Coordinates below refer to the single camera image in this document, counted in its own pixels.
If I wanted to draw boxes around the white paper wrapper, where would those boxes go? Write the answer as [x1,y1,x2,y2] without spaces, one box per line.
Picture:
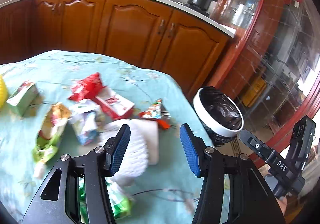
[69,99,106,146]

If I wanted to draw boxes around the white trash bin black bag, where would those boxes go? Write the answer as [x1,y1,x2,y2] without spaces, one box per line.
[193,86,244,147]

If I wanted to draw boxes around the wooden lower kitchen cabinets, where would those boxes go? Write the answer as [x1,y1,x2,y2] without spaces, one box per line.
[1,0,229,98]

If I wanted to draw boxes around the white foam fruit net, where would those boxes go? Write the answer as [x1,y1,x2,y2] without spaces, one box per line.
[98,119,159,187]

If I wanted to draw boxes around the red white milk carton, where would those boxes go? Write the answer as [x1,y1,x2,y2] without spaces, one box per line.
[92,87,135,121]

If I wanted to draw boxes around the orange cartoon snack packet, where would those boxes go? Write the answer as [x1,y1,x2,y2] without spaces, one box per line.
[139,98,171,130]

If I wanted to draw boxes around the green foil snack bag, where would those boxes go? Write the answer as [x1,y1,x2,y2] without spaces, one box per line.
[79,177,131,223]

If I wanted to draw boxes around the yellow green drink pouch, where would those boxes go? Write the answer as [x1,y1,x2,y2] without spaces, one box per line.
[32,102,71,179]

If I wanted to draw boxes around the red snack bag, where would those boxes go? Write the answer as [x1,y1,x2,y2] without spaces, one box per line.
[68,72,104,102]

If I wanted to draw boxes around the floral teal tablecloth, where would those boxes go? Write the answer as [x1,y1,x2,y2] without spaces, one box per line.
[0,49,231,224]

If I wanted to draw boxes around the red framed glass door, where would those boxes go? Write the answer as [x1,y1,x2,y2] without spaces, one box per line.
[209,0,319,152]

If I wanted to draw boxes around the green drink carton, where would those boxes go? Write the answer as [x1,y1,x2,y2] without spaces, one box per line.
[6,81,39,117]

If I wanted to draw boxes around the yellow foam fruit net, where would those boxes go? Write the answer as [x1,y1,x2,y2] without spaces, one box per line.
[0,75,8,108]

